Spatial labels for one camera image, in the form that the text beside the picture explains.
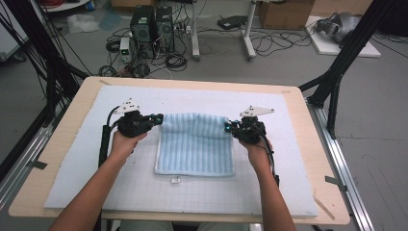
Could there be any white floor board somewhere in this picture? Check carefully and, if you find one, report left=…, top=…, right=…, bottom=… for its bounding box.
left=304, top=14, right=382, bottom=59

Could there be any grey tape strip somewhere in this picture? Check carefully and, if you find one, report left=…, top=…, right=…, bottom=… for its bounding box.
left=324, top=175, right=348, bottom=193

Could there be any black tape strip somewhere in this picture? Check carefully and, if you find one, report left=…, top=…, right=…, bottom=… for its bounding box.
left=27, top=159, right=48, bottom=170

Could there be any aluminium rail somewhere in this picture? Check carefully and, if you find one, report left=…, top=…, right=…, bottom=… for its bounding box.
left=307, top=102, right=375, bottom=231
left=0, top=123, right=56, bottom=210

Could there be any large black computer tower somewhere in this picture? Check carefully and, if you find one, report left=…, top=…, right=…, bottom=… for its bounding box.
left=129, top=5, right=158, bottom=60

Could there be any clear plastic bag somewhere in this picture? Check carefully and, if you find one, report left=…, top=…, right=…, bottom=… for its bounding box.
left=66, top=13, right=100, bottom=35

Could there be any grey headset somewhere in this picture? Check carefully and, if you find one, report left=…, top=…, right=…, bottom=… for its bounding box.
left=315, top=12, right=362, bottom=44

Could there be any blue striped towel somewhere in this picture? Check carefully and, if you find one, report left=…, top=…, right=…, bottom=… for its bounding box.
left=153, top=112, right=237, bottom=185

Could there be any white desk leg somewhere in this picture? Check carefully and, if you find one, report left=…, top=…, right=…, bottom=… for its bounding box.
left=191, top=0, right=201, bottom=62
left=242, top=0, right=258, bottom=62

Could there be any person's left hand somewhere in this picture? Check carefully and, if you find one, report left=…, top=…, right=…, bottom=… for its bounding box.
left=109, top=129, right=148, bottom=164

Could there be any tangle of black floor cables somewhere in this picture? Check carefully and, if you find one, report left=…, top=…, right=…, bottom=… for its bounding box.
left=249, top=27, right=314, bottom=58

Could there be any black flat device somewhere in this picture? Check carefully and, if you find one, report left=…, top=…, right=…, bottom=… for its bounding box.
left=217, top=14, right=248, bottom=31

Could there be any slim black computer tower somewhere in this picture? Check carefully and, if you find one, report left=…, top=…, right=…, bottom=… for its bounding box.
left=155, top=5, right=177, bottom=54

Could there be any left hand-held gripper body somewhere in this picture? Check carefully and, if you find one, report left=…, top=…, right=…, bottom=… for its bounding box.
left=112, top=97, right=154, bottom=139

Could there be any person's right hand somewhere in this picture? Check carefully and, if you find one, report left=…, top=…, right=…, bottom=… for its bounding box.
left=239, top=139, right=274, bottom=176

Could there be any coil of black cable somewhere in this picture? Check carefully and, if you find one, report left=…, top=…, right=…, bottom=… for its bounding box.
left=165, top=52, right=189, bottom=72

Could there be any white grid mat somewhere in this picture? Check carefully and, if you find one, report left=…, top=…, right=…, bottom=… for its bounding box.
left=43, top=84, right=319, bottom=218

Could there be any grey white cabinet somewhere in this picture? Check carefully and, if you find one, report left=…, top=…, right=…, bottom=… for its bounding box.
left=0, top=6, right=30, bottom=62

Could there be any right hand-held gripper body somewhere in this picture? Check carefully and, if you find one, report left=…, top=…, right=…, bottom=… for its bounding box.
left=231, top=105, right=276, bottom=144

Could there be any white power supply box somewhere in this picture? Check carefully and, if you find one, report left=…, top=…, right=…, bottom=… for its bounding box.
left=118, top=37, right=133, bottom=64

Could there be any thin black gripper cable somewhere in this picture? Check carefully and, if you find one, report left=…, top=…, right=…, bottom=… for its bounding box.
left=248, top=123, right=281, bottom=189

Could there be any thin wooden stick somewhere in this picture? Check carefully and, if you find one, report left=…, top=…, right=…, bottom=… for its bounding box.
left=312, top=195, right=336, bottom=221

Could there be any brown cardboard box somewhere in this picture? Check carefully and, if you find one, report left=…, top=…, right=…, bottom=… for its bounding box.
left=259, top=0, right=316, bottom=31

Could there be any thick black gripper cable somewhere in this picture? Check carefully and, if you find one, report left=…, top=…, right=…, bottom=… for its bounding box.
left=97, top=106, right=121, bottom=167

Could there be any black metal frame strut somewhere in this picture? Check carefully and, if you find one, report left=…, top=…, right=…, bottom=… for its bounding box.
left=297, top=0, right=398, bottom=141
left=4, top=0, right=90, bottom=121

